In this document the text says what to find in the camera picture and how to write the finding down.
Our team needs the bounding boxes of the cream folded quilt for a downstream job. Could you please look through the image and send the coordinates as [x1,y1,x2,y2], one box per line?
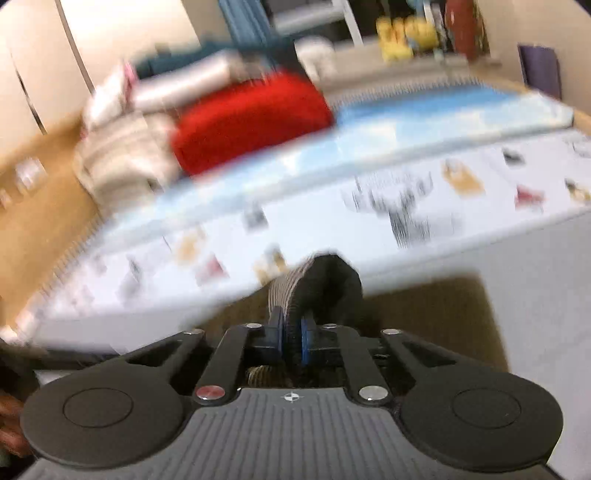
[73,113,182,212]

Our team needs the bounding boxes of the dark red cushion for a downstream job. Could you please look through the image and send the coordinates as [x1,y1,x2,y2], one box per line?
[445,0,482,61]

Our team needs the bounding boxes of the teal shark plush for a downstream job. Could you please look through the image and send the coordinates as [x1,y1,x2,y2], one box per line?
[133,32,302,80]

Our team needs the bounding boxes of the yellow plush toys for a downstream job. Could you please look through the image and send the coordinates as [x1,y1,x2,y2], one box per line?
[376,16,440,62]

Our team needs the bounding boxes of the blue patterned folded sheet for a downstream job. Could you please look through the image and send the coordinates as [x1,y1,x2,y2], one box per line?
[145,79,574,222]

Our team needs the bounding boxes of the white plush toy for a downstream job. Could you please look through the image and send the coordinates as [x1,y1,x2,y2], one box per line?
[294,36,337,83]

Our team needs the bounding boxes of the dark brown corduroy pants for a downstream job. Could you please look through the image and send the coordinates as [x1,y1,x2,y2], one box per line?
[0,252,510,391]

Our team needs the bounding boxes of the blue curtain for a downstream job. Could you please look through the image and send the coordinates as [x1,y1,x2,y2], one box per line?
[218,0,280,45]

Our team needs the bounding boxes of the white folded bedding stack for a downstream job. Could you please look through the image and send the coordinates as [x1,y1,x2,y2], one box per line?
[82,49,252,131]

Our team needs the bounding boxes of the red folded blanket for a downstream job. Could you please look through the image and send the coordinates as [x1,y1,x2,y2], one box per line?
[170,71,335,176]

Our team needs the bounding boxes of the white window frame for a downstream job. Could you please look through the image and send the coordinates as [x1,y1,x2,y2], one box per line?
[270,0,363,46]

